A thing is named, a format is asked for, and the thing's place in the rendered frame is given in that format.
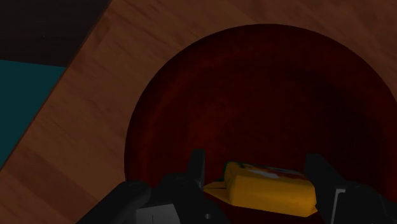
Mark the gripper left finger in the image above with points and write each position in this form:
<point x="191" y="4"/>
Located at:
<point x="178" y="189"/>

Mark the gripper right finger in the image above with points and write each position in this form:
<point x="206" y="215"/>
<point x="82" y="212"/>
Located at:
<point x="344" y="192"/>

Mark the yellow wrapped packet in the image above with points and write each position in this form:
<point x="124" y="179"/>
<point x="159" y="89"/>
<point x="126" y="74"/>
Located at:
<point x="266" y="192"/>

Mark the dark red round plate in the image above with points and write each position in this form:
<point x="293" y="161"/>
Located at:
<point x="263" y="102"/>

